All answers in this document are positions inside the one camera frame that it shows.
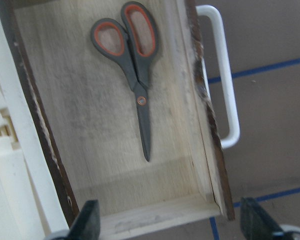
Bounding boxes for brown paper table mat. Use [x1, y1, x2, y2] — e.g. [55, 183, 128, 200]
[192, 0, 300, 240]

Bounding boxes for cream plastic tray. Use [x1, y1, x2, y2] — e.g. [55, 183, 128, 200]
[0, 1, 69, 240]

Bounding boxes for light wooden drawer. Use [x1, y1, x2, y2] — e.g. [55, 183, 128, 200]
[0, 0, 235, 240]

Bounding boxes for white drawer handle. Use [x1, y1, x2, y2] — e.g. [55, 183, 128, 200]
[195, 5, 241, 149]

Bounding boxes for grey orange handled scissors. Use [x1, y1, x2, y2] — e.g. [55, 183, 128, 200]
[90, 1, 159, 162]

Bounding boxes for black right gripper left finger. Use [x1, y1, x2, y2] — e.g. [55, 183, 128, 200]
[67, 199, 101, 240]

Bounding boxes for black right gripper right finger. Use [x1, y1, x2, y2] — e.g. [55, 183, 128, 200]
[240, 197, 284, 240]

